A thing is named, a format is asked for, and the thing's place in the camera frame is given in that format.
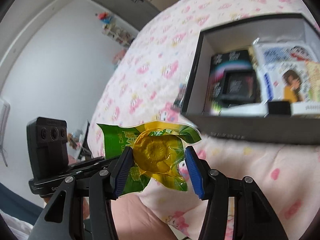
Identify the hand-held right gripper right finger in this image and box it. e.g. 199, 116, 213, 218
184, 146, 278, 240

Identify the blue white cartoon packet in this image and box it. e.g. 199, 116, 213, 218
252, 37, 318, 65

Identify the white wet wipe packet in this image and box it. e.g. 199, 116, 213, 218
257, 62, 285, 103

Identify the green yellow snack packet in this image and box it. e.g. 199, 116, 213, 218
96, 121, 202, 198

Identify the red plush toy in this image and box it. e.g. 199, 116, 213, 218
95, 11, 114, 28

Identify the pink cushion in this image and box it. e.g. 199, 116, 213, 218
112, 49, 127, 67

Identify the white shelf rack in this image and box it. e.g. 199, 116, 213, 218
102, 22, 137, 47

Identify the white lint roller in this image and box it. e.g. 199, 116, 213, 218
217, 103, 267, 117

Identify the pink printed blanket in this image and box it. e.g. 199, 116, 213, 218
86, 0, 320, 240

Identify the black square display case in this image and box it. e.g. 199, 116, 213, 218
220, 70, 262, 103

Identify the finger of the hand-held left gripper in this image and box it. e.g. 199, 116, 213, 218
68, 155, 121, 180

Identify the dark blue cloth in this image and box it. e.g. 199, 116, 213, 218
0, 182, 43, 218

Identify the black screen protector box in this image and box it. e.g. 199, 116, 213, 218
202, 50, 262, 114

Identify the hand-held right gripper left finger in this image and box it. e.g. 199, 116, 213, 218
29, 146, 134, 240

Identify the person's left hand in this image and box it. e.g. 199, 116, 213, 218
111, 194, 187, 240

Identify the packet with girl figure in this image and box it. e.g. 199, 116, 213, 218
277, 62, 310, 103

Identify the grey door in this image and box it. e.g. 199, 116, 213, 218
91, 0, 160, 30

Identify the black cardboard box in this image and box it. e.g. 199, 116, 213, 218
180, 12, 320, 145

